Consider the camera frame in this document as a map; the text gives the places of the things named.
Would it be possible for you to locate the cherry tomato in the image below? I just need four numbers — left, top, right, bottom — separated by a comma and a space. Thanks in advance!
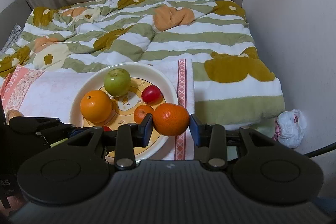
141, 85, 161, 103
103, 126, 112, 132

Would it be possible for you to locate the large red yellow apple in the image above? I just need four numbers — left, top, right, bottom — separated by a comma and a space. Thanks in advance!
6, 109, 23, 124

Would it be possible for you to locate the large green apple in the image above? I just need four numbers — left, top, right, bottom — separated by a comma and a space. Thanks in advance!
50, 138, 68, 147

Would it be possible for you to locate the small mandarin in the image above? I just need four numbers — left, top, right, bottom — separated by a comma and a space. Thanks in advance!
133, 105, 154, 124
153, 103, 190, 136

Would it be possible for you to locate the large orange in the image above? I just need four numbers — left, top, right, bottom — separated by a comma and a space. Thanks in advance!
80, 90, 112, 124

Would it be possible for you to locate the cherry tomato front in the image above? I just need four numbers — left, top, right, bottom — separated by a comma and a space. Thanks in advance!
141, 85, 161, 103

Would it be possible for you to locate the small green apple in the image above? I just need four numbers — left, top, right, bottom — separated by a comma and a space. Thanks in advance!
104, 68, 131, 97

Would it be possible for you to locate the pink floral towel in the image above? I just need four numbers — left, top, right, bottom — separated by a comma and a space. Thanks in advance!
1, 59, 195, 161

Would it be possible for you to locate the cream duck bowl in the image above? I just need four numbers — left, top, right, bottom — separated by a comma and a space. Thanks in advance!
69, 62, 180, 164

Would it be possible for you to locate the green striped floral blanket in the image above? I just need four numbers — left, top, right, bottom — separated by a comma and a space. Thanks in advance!
1, 0, 285, 127

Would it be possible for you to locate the white plastic bag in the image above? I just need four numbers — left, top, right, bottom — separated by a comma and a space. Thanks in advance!
273, 109, 307, 149

